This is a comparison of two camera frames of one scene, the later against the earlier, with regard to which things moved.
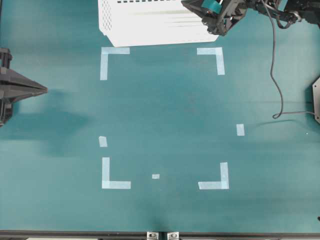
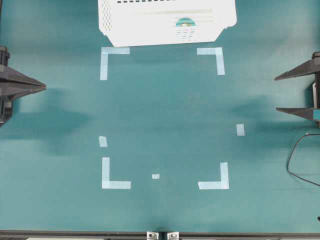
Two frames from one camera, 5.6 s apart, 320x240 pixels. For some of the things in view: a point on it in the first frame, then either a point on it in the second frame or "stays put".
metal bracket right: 173,236 stays put
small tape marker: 103,141 stays put
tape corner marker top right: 217,51 stays put
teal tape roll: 212,5 → 185,20
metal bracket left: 152,235 stays put
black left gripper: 232,10 → 309,113
